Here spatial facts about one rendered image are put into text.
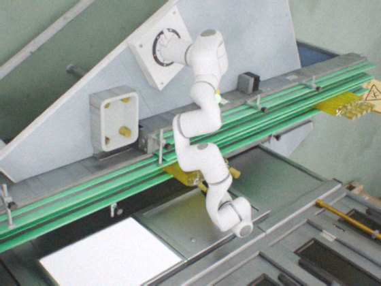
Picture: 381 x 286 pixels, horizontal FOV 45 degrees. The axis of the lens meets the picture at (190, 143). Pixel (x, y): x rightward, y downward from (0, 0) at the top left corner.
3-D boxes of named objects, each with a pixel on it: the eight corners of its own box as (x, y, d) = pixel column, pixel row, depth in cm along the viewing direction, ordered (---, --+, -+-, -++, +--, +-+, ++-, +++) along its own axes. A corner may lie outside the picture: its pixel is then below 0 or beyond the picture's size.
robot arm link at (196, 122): (181, 86, 159) (169, 111, 149) (217, 76, 153) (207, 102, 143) (197, 116, 167) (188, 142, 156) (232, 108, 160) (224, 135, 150)
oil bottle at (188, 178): (158, 167, 205) (191, 189, 192) (159, 156, 202) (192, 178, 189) (168, 163, 208) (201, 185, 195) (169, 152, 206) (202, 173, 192)
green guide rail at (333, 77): (155, 138, 195) (168, 146, 190) (156, 135, 195) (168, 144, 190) (365, 62, 302) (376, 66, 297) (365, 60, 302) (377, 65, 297)
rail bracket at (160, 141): (146, 159, 197) (165, 171, 189) (147, 123, 188) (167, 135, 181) (152, 156, 198) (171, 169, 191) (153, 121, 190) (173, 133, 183)
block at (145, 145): (136, 148, 200) (146, 154, 196) (137, 129, 195) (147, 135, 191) (143, 146, 202) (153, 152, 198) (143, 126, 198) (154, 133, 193)
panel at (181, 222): (34, 265, 165) (85, 327, 144) (32, 259, 163) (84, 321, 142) (212, 180, 220) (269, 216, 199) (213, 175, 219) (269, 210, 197)
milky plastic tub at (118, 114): (91, 144, 190) (103, 153, 184) (88, 94, 179) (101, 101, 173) (126, 133, 200) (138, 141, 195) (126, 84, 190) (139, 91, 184)
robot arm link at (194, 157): (235, 151, 163) (198, 158, 170) (213, 101, 153) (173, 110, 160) (226, 181, 151) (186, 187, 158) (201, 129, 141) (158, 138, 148)
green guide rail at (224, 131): (155, 153, 199) (167, 161, 194) (155, 151, 198) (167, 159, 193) (362, 73, 306) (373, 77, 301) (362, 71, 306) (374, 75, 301)
